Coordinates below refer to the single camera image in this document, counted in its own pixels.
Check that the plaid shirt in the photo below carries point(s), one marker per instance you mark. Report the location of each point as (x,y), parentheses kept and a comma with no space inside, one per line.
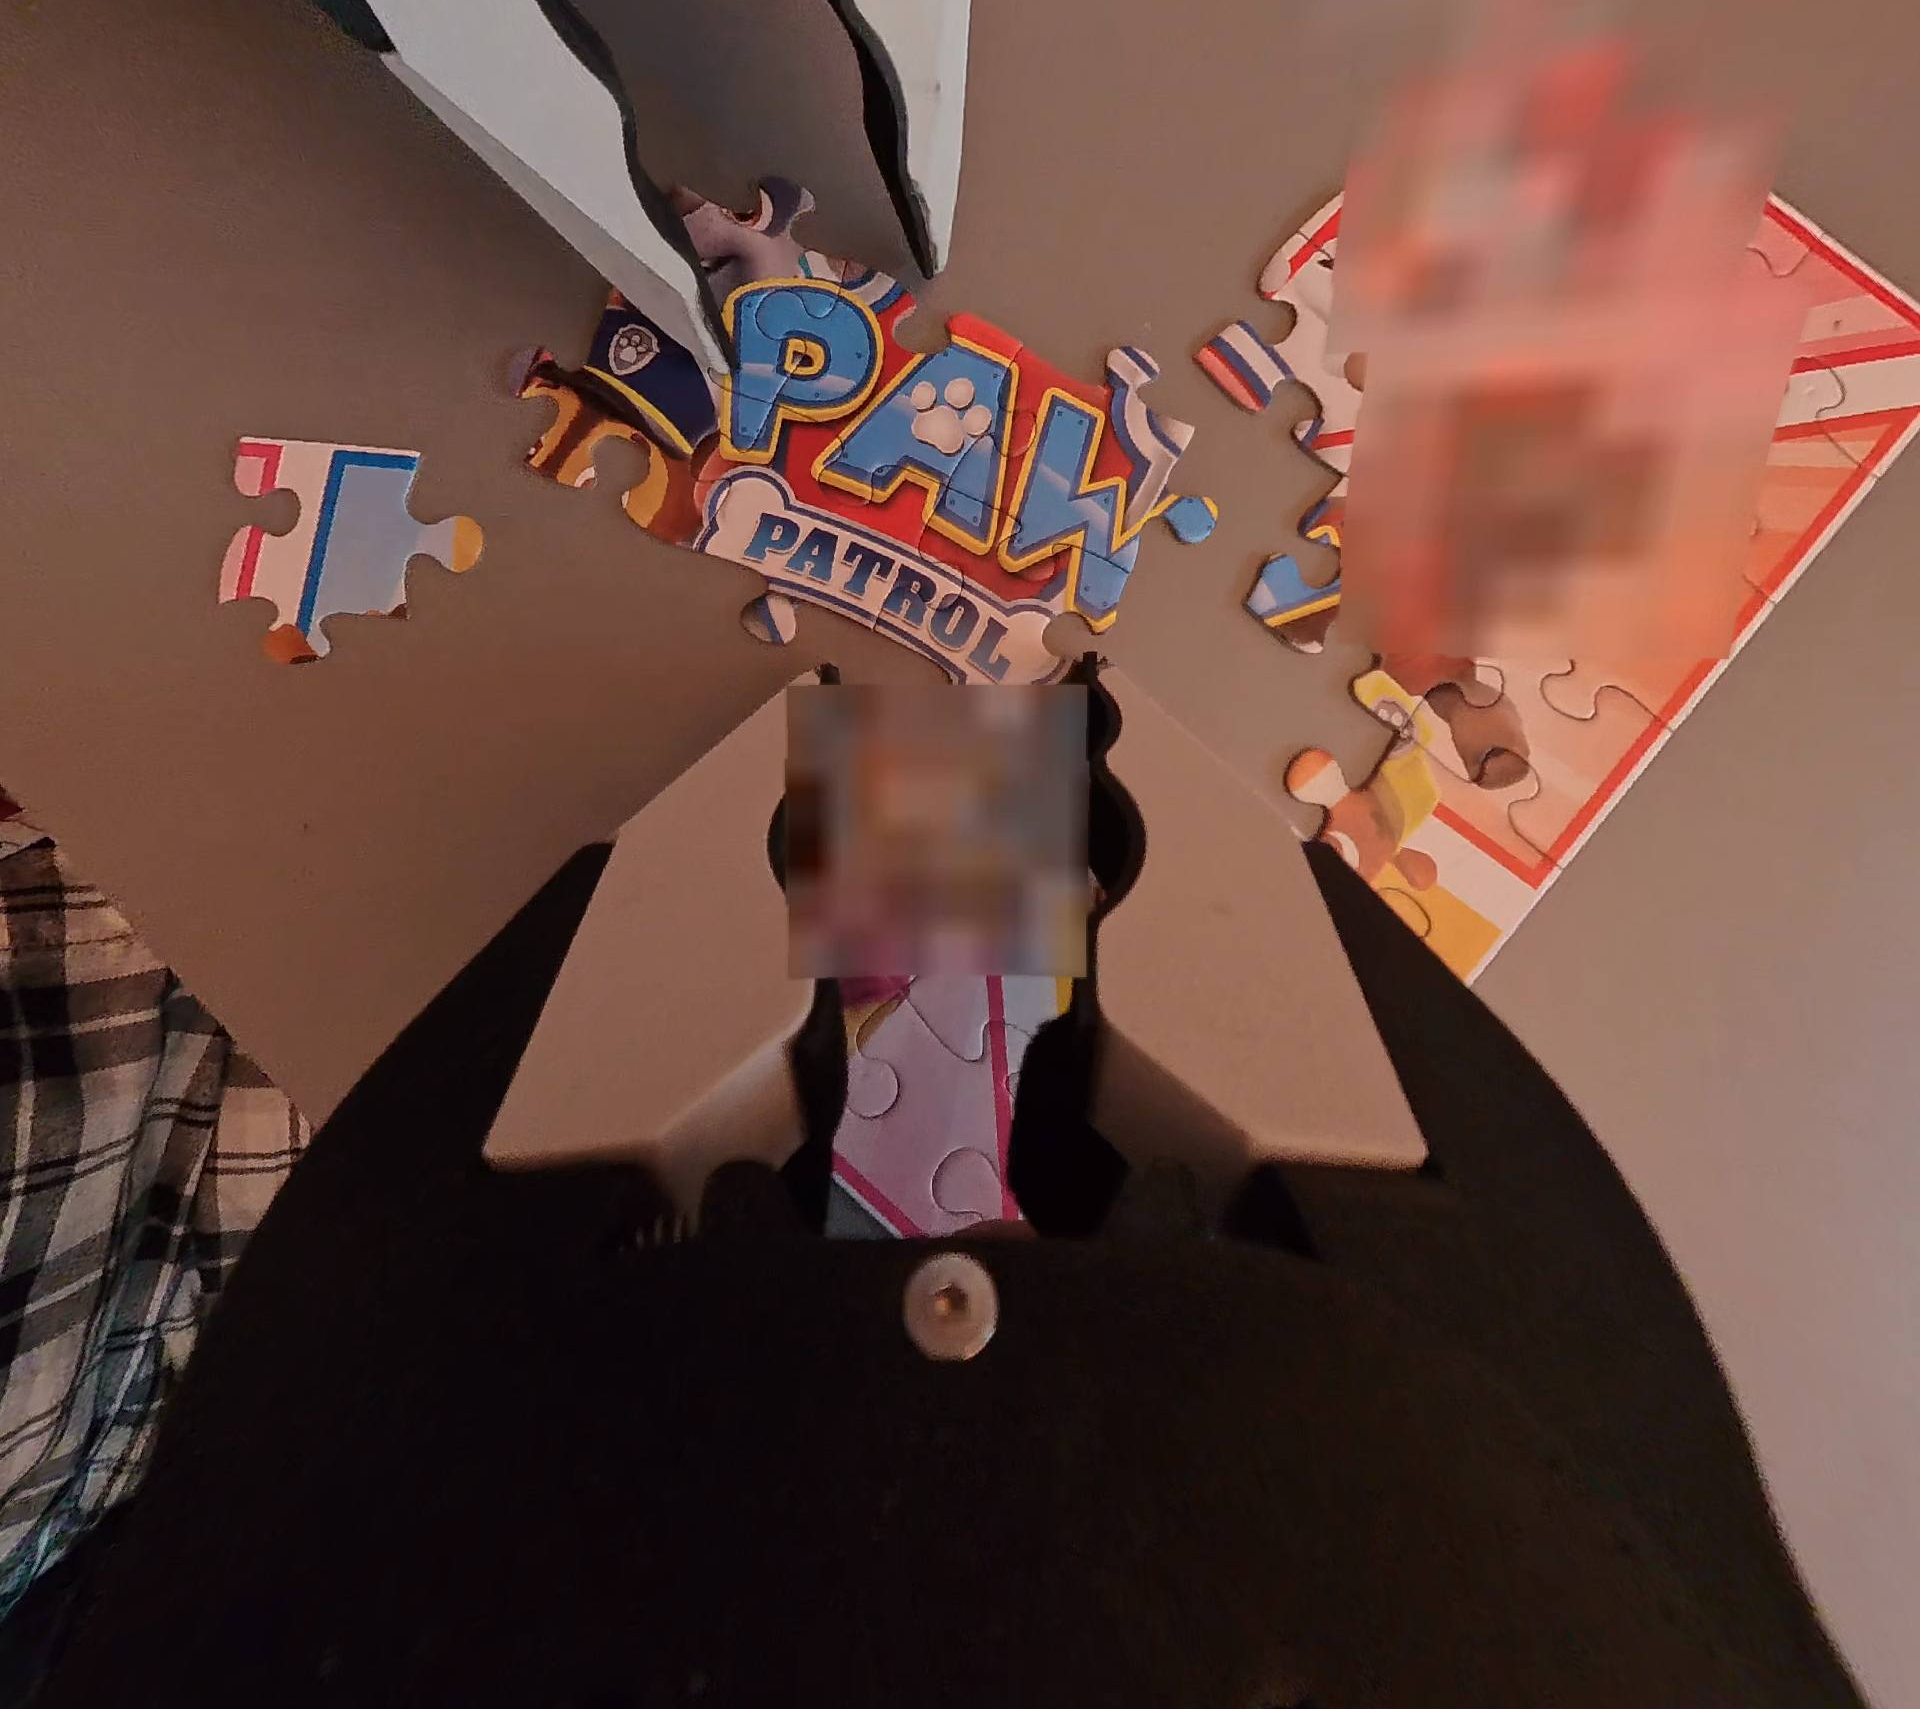
(105,1141)

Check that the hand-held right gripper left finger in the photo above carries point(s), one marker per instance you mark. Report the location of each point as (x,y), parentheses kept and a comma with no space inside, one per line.
(659,1020)

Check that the assembled logo puzzle section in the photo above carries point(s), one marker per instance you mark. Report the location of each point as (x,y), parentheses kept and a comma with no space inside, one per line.
(900,449)

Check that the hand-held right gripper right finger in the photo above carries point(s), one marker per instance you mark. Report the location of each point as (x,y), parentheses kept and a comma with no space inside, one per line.
(1246,1020)

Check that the assembled pink red puzzle section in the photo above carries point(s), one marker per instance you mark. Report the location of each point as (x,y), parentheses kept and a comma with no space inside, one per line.
(1845,389)

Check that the pink blue puzzle piece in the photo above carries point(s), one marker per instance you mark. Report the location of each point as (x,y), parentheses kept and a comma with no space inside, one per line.
(358,523)

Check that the navy orange puzzle piece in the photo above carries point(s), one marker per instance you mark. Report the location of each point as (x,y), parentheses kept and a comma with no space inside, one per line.
(647,361)

